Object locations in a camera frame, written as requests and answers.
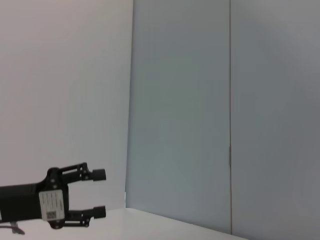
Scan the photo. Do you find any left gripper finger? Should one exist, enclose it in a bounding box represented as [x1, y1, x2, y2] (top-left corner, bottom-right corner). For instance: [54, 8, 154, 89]
[59, 162, 109, 186]

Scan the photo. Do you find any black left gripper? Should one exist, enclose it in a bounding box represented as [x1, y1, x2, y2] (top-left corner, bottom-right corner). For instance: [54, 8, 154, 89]
[0, 166, 107, 230]

